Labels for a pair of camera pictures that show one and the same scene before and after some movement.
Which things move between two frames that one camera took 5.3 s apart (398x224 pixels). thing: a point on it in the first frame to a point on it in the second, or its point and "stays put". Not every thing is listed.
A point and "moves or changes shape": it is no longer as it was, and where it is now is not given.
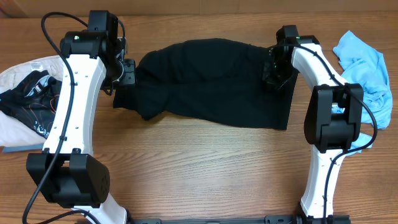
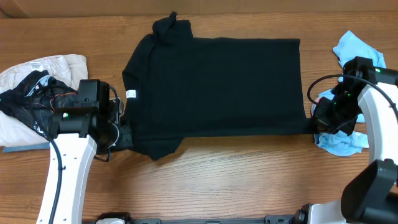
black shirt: (217, 80) moves or changes shape
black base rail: (268, 219) stays put
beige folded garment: (14, 132) stays put
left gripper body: (127, 74) to (120, 135)
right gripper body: (278, 74) to (342, 112)
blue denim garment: (19, 148) stays put
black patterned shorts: (34, 99) stays put
